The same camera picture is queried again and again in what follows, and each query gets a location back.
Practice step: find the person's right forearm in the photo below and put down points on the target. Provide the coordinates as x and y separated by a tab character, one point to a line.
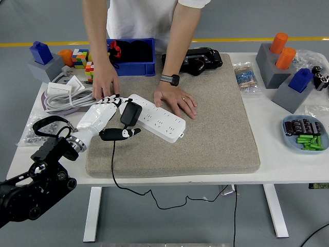
97	41

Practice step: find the white power strip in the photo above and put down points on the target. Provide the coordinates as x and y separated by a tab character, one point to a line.
164	123

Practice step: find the black electronic device housing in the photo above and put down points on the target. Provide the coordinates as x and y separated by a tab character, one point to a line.
210	61

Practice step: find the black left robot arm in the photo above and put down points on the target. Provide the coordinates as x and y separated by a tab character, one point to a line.
48	154

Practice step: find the orange plastic cylinder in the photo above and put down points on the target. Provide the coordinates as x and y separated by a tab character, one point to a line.
278	43
66	57
285	59

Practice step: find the purple flat pad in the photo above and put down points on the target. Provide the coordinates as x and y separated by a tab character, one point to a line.
43	101

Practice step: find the white table leg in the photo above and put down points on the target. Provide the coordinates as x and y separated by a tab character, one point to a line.
276	211
92	213

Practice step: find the person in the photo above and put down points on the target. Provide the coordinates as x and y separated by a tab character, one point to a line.
141	18

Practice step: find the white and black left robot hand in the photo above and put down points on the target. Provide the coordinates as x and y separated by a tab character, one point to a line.
95	118

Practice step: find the grey mains plug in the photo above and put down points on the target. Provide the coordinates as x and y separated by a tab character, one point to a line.
67	71

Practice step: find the small black capacitor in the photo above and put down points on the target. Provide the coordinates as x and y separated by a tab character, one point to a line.
297	127
314	127
306	126
288	128

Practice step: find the black wrist watch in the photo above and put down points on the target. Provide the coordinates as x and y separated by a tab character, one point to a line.
174	80

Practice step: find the white wall switch panel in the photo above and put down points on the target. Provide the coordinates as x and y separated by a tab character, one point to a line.
57	88
75	83

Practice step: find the large grey block holder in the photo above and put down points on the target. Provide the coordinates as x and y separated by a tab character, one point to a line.
270	74

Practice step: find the grey-brown mat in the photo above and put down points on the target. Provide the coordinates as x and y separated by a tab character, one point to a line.
205	128

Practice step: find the multicolour puzzle cube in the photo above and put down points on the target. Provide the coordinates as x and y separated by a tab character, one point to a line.
80	58
88	70

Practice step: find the silver bracket under table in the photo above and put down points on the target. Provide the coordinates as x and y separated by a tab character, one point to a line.
227	190

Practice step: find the green battery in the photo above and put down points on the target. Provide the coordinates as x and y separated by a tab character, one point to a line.
319	141
313	140
303	141
312	147
304	137

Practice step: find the blue plastic bin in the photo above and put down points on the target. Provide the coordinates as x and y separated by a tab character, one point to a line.
138	69

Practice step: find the black cloth pouch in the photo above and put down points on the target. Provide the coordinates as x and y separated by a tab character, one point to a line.
138	51

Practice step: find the blue-grey plate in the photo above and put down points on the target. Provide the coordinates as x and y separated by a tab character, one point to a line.
291	144

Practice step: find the person's left hand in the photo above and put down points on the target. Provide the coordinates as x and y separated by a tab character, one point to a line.
176	99

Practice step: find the black plug adapter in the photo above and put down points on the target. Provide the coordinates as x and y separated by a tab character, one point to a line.
131	114

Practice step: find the person's left forearm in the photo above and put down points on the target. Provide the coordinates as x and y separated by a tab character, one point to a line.
180	43

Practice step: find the blue plastic peg block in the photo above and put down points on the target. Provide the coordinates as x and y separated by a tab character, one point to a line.
300	81
41	54

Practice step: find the green circuit board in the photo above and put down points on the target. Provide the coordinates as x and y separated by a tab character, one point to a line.
320	185

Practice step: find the clear bag of screws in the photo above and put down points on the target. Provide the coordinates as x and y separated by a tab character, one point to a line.
28	139

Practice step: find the person's right hand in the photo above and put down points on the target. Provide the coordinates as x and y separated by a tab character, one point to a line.
105	81

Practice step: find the large black capacitor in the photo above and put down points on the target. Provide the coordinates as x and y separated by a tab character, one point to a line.
326	81
316	70
319	81

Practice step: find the clear plastic bag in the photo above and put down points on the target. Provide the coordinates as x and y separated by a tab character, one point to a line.
308	56
317	110

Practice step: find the clear bag of resistors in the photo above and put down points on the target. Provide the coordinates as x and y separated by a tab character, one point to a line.
246	77

